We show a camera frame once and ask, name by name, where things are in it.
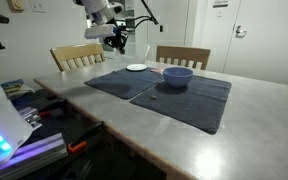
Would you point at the white wall sign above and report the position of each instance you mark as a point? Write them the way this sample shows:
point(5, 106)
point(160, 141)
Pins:
point(220, 3)

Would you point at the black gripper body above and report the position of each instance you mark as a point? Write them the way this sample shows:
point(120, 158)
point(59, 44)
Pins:
point(115, 38)

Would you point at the beige wall thermostat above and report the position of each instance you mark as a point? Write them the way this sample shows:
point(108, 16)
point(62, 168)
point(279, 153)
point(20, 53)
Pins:
point(16, 5)

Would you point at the aluminium extrusion rail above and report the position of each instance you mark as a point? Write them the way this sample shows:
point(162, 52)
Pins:
point(44, 150)

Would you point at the blue bowl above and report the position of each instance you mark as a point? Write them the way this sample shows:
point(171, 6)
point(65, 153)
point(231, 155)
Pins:
point(178, 78)

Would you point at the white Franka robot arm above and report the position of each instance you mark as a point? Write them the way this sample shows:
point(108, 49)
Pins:
point(99, 8)

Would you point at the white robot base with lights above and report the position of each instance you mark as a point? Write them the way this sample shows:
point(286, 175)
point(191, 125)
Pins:
point(0, 110)

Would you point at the small black wall plate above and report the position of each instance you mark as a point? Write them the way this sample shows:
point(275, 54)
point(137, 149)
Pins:
point(161, 28)

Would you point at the white kitchen base cabinet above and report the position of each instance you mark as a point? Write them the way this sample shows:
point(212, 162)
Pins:
point(131, 40)

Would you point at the pale wooden slat chair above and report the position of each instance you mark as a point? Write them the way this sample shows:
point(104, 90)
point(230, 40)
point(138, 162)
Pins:
point(77, 51)

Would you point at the orange clear snack packet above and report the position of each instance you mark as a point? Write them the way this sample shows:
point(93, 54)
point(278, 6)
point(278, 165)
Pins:
point(156, 71)

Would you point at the dark blue cloth mat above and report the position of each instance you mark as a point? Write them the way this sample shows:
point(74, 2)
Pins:
point(190, 106)
point(117, 83)

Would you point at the tan nut snack piece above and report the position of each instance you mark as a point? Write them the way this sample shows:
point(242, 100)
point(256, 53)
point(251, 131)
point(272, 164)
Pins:
point(154, 97)

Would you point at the silver aluminium profile block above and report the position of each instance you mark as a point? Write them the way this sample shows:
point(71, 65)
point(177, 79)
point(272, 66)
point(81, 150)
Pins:
point(30, 118)

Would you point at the white round plate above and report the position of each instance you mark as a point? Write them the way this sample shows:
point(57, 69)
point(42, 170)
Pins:
point(136, 67)

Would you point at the folded cloth stack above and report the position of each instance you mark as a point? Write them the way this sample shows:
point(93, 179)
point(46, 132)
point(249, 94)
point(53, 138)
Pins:
point(15, 88)

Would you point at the brown wooden slat chair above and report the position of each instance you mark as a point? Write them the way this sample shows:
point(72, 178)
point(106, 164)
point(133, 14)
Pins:
point(184, 53)

